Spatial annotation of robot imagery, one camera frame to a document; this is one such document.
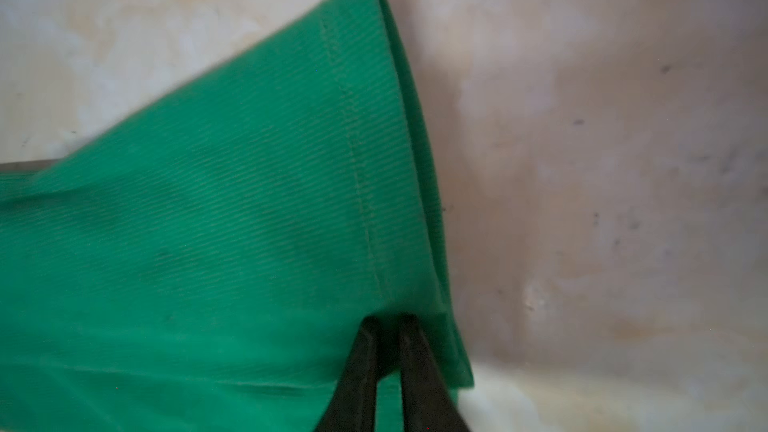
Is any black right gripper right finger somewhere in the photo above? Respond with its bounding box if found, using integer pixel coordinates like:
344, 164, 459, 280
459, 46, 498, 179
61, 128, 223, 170
398, 315, 470, 432

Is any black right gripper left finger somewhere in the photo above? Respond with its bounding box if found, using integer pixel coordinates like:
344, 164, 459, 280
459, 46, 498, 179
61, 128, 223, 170
314, 317, 381, 432

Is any green tank top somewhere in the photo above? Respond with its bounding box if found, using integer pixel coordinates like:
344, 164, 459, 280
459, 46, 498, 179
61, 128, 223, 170
1, 0, 474, 431

